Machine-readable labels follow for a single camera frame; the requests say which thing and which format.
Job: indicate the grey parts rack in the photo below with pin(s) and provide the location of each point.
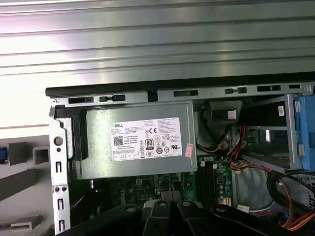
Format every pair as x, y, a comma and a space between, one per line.
17, 153

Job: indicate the black speaker box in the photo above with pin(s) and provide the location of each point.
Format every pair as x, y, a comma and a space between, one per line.
221, 113

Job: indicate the perforated metal disk bay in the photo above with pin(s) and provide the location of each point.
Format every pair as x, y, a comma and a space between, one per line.
307, 191

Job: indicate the hard disk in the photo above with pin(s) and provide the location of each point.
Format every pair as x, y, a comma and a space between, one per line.
3, 155

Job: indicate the blue plastic drive latch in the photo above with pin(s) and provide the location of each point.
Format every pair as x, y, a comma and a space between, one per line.
307, 127

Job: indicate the black RAM slot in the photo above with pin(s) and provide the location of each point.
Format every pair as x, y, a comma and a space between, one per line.
203, 182
211, 182

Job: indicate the black open PC case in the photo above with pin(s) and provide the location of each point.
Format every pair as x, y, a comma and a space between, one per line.
56, 172

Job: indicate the silver drive cage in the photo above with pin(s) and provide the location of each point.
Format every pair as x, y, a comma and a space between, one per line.
289, 123

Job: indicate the grey power supply unit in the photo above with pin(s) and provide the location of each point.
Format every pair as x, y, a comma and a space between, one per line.
98, 147

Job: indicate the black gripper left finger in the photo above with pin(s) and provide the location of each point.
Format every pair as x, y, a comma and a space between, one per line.
157, 221

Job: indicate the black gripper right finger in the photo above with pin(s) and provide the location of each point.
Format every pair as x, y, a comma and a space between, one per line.
192, 221

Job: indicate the green motherboard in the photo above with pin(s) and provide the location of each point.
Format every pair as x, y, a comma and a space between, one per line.
189, 183

